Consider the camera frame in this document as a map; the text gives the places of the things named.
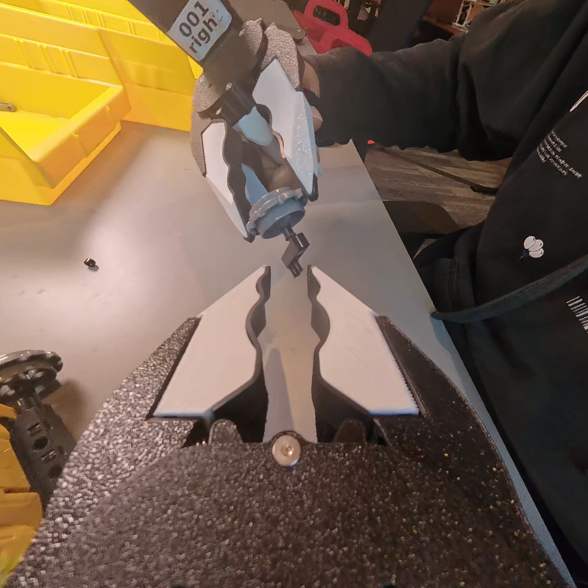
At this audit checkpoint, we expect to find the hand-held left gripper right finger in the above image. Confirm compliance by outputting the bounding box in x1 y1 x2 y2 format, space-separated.
307 265 420 444

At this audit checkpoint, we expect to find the pale grey desk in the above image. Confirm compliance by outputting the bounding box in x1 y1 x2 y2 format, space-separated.
0 120 575 579

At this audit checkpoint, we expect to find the yellow brick toy truck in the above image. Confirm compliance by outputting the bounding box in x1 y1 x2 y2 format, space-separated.
0 350 76 570

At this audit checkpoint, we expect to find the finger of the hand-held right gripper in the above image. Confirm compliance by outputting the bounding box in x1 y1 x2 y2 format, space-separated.
201 120 255 242
253 59 321 203

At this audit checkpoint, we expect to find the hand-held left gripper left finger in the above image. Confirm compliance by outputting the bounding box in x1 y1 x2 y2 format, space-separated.
152 266 272 444

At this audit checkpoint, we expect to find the black brick beam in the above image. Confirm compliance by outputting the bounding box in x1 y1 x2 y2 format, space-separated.
281 232 308 272

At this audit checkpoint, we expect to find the red and black backpack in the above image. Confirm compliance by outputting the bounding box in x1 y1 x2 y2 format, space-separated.
294 0 373 57

